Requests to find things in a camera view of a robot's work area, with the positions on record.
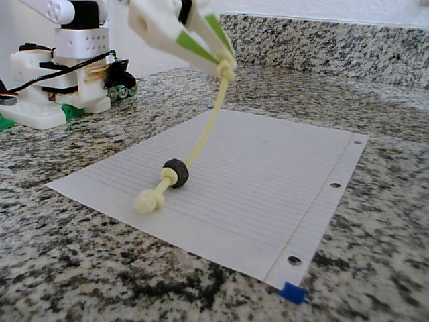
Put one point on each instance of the black hex nut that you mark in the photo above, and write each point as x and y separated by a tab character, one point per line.
181	172

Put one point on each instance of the granite backsplash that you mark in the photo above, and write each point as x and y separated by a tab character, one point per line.
318	43

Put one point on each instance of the green clamp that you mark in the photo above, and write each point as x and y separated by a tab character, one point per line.
5	124
72	112

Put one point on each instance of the lined paper sheet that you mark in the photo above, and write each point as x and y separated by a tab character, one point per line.
251	201

